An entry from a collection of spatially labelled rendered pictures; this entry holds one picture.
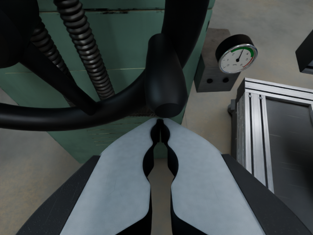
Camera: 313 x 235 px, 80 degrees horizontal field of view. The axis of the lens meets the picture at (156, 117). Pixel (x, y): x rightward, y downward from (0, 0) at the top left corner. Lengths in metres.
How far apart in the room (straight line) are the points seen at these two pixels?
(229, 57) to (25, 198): 0.95
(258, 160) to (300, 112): 0.34
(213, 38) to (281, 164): 0.56
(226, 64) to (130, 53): 0.18
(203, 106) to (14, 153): 1.00
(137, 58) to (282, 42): 1.47
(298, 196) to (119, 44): 0.73
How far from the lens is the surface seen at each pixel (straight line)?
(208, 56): 0.41
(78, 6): 0.22
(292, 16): 2.12
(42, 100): 0.55
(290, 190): 0.83
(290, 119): 0.98
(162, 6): 0.34
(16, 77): 0.50
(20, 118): 0.25
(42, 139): 1.11
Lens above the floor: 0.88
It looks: 59 degrees down
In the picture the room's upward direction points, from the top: 3 degrees clockwise
